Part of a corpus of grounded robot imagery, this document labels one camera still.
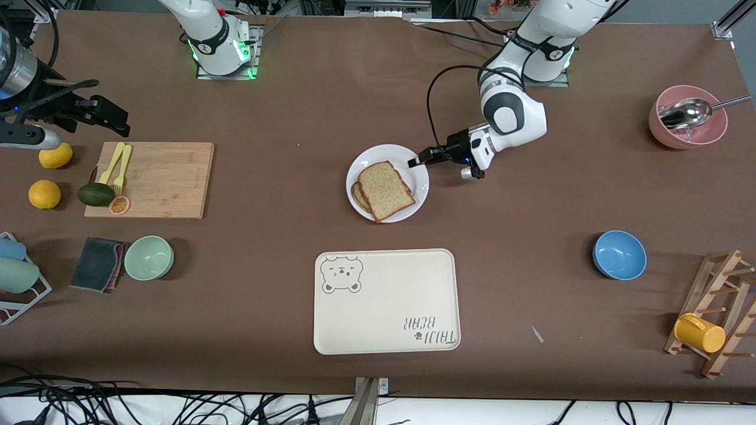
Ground wooden cutting board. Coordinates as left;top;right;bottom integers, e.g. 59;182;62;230
84;142;215;220

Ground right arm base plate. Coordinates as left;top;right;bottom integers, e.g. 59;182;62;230
196;24;262;80

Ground metal ladle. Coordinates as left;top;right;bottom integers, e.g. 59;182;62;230
659;94;752;129

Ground dark grey cloth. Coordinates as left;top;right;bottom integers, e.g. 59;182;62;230
70;237;122;293

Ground pink cloth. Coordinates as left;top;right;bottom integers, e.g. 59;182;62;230
109;242;128;291

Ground pink bowl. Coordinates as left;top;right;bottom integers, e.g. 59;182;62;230
649;85;728;149

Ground yellow plastic fork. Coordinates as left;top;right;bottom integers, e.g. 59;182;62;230
113;145;132;196

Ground pale green bowl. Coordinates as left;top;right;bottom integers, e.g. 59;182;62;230
124;236;175;281

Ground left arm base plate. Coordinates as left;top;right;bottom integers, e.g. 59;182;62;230
505;32;571;88

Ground black cable bundle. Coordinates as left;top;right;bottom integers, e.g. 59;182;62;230
0;363;355;425

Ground white wire rack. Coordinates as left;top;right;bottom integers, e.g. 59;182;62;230
0;232;53;326

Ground brown bread slice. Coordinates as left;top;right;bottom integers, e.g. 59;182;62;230
357;161;416;223

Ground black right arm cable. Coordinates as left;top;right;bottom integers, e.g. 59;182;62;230
24;0;60;68

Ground black table cable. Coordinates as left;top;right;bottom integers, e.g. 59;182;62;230
410;17;520;51

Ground pale green cup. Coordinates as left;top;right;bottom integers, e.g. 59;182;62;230
0;257;40;294

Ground grey metal equipment frame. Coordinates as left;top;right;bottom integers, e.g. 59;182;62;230
298;0;479;21

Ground metal table bracket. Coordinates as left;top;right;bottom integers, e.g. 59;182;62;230
337;377;390;425

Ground round orange fruit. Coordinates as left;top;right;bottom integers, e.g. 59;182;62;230
28;180;62;210

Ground white round plate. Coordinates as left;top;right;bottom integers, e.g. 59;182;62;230
346;144;430;224

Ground cream bear print tray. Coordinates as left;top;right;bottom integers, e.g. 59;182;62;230
313;249;461;355

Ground bread slice under egg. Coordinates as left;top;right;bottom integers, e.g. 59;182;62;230
351;180;374;214

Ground yellow lemon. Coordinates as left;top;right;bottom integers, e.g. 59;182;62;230
39;143;73;169

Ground aluminium frame rail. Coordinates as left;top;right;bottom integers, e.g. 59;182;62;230
712;0;756;41
24;0;58;25

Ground blue bowl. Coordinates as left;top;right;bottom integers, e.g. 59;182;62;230
592;230;647;280

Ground yellow plastic knife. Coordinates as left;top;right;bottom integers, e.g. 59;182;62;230
97;142;126;185

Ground wooden mug rack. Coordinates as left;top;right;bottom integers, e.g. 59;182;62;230
664;250;756;379

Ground yellow mug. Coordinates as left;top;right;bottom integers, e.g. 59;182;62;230
674;313;726;354

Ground green avocado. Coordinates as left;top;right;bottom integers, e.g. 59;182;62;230
77;183;116;207

